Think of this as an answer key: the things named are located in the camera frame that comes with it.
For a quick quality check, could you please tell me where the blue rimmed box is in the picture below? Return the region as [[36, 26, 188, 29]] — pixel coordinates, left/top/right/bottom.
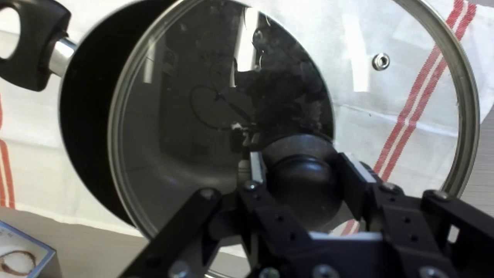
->
[[0, 221, 58, 278]]

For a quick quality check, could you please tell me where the glass lid with black knob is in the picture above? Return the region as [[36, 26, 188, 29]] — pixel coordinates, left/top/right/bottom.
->
[[106, 0, 481, 239]]

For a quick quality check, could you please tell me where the white towel with red stripes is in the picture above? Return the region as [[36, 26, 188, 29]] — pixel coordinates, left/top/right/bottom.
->
[[0, 0, 494, 244]]

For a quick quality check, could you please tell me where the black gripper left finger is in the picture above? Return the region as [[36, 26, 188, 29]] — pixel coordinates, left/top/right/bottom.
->
[[120, 151, 311, 278]]

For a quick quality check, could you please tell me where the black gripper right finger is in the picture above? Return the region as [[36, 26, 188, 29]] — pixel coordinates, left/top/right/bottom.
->
[[333, 151, 494, 278]]

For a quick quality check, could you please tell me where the black pot with two handles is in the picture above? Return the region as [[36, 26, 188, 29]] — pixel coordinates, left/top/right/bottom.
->
[[0, 0, 336, 233]]

